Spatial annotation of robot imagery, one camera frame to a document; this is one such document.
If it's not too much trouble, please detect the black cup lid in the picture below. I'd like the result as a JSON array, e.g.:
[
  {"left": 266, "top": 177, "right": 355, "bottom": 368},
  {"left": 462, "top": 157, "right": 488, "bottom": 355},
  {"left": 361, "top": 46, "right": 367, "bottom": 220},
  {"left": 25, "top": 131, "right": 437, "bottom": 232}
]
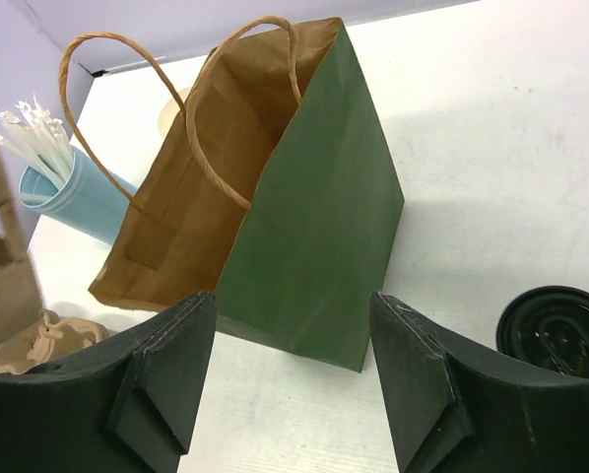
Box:
[{"left": 495, "top": 286, "right": 589, "bottom": 378}]

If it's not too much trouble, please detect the blue straw holder cup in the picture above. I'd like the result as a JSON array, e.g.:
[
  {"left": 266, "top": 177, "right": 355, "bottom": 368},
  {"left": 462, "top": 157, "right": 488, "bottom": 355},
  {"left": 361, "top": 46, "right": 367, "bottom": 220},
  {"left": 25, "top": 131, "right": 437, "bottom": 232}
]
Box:
[{"left": 19, "top": 148, "right": 128, "bottom": 245}]

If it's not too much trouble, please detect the brown cardboard cup carrier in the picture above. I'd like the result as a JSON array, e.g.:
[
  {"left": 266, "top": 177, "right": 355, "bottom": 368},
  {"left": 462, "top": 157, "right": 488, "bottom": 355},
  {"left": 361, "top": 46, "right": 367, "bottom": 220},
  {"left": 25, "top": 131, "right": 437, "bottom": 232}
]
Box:
[{"left": 0, "top": 160, "right": 109, "bottom": 374}]

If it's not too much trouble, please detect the white wrapped straws bundle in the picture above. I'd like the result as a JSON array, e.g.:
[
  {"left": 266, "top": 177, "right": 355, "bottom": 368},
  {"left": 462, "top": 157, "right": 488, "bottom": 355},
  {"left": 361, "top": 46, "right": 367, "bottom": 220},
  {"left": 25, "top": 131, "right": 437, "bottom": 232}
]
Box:
[{"left": 0, "top": 97, "right": 75, "bottom": 189}]

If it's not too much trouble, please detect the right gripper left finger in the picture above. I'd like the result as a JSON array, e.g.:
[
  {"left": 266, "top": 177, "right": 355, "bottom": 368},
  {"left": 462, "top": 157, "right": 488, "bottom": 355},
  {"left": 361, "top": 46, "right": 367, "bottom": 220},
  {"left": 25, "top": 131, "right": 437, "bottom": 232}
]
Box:
[{"left": 0, "top": 292, "right": 217, "bottom": 472}]

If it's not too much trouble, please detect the green paper bag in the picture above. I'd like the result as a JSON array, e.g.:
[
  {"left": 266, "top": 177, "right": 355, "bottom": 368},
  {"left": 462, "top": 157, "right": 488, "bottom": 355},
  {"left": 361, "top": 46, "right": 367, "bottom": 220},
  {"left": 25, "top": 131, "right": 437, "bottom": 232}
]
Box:
[{"left": 89, "top": 16, "right": 405, "bottom": 372}]

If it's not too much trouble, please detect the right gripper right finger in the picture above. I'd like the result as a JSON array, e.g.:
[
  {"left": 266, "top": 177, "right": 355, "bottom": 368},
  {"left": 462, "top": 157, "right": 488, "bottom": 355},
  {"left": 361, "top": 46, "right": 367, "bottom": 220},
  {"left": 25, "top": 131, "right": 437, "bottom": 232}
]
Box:
[{"left": 369, "top": 293, "right": 589, "bottom": 472}]

